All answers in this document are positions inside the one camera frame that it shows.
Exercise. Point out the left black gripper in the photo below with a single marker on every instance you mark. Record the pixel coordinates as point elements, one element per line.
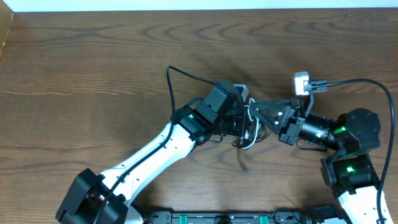
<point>245,126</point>

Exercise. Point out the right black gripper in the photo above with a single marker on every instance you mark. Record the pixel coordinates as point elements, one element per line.
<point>290,129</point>

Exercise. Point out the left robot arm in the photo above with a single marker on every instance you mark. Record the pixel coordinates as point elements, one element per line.
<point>107,197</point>

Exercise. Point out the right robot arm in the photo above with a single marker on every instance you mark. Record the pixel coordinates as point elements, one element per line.
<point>348,172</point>

